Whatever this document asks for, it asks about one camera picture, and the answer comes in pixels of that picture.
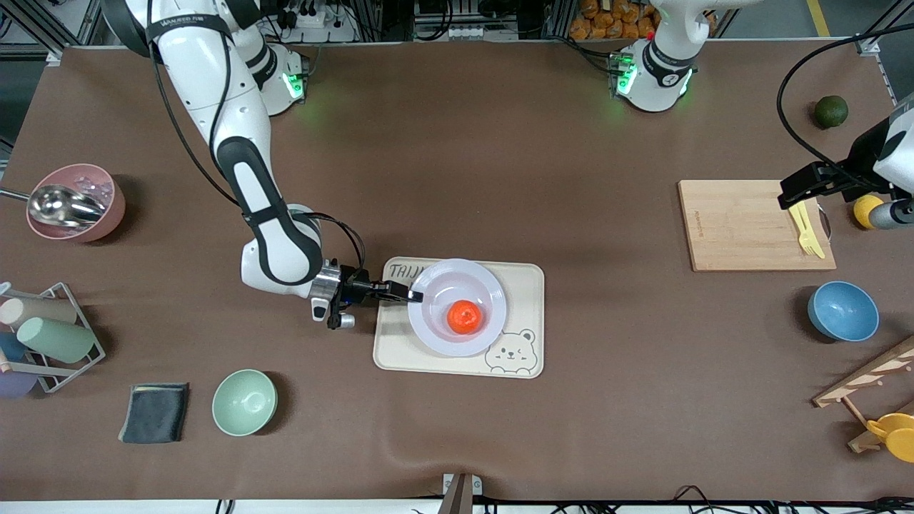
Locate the white round plate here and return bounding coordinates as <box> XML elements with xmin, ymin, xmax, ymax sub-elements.
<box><xmin>407</xmin><ymin>258</ymin><xmax>508</xmax><ymax>358</ymax></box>

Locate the orange mandarin fruit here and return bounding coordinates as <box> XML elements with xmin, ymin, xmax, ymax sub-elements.
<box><xmin>448</xmin><ymin>301</ymin><xmax>481</xmax><ymax>335</ymax></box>

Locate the yellow lemon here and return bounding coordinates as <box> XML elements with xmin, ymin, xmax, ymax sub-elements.
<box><xmin>853</xmin><ymin>194</ymin><xmax>886</xmax><ymax>230</ymax></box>

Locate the yellow plastic fork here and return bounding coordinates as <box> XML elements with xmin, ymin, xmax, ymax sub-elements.
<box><xmin>794</xmin><ymin>203</ymin><xmax>819</xmax><ymax>256</ymax></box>

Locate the dark green round fruit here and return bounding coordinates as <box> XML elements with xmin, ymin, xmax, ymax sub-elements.
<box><xmin>815</xmin><ymin>95</ymin><xmax>849</xmax><ymax>129</ymax></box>

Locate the wooden cutting board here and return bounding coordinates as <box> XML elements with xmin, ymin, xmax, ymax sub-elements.
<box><xmin>678</xmin><ymin>179</ymin><xmax>837</xmax><ymax>273</ymax></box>

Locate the blue bowl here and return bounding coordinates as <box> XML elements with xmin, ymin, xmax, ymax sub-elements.
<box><xmin>808</xmin><ymin>281</ymin><xmax>880</xmax><ymax>343</ymax></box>

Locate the cream tray with bear print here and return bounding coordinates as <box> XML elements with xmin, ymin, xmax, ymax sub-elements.
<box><xmin>373</xmin><ymin>256</ymin><xmax>545</xmax><ymax>379</ymax></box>

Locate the light green bowl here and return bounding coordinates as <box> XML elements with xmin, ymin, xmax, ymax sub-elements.
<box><xmin>211</xmin><ymin>368</ymin><xmax>278</xmax><ymax>437</ymax></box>

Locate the wooden drying rack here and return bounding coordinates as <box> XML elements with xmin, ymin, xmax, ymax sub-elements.
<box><xmin>812</xmin><ymin>336</ymin><xmax>914</xmax><ymax>454</ymax></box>

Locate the dark grey folded cloth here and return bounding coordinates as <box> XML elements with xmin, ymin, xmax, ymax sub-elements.
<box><xmin>118</xmin><ymin>383</ymin><xmax>191</xmax><ymax>445</ymax></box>

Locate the brown table mat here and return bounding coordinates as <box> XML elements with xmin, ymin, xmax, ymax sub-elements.
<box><xmin>0</xmin><ymin>39</ymin><xmax>914</xmax><ymax>502</ymax></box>

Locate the bag of orange buns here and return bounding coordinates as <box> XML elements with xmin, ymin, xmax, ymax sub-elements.
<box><xmin>569</xmin><ymin>0</ymin><xmax>661</xmax><ymax>41</ymax></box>

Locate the pink bowl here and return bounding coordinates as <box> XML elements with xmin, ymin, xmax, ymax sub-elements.
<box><xmin>26</xmin><ymin>163</ymin><xmax>126</xmax><ymax>243</ymax></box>

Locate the yellow mug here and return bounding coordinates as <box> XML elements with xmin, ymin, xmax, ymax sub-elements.
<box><xmin>866</xmin><ymin>413</ymin><xmax>914</xmax><ymax>463</ymax></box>

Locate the white power strip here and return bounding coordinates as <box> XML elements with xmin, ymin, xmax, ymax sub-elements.
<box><xmin>282</xmin><ymin>0</ymin><xmax>358</xmax><ymax>44</ymax></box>

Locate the metal scoop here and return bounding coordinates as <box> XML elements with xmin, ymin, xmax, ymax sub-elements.
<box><xmin>0</xmin><ymin>184</ymin><xmax>108</xmax><ymax>229</ymax></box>

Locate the light green cup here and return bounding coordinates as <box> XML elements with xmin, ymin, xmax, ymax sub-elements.
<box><xmin>16</xmin><ymin>316</ymin><xmax>96</xmax><ymax>364</ymax></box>

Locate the beige cup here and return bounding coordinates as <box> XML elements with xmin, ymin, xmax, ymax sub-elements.
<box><xmin>0</xmin><ymin>296</ymin><xmax>78</xmax><ymax>329</ymax></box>

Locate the purple cup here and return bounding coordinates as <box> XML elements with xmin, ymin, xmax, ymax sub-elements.
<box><xmin>0</xmin><ymin>370</ymin><xmax>38</xmax><ymax>398</ymax></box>

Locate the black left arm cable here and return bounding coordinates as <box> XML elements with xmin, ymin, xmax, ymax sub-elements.
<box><xmin>777</xmin><ymin>24</ymin><xmax>914</xmax><ymax>179</ymax></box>

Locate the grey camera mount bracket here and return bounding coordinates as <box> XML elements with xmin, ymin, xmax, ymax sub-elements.
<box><xmin>437</xmin><ymin>473</ymin><xmax>483</xmax><ymax>514</ymax></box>

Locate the grey wire cup rack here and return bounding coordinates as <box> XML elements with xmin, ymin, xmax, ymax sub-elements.
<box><xmin>0</xmin><ymin>282</ymin><xmax>106</xmax><ymax>394</ymax></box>

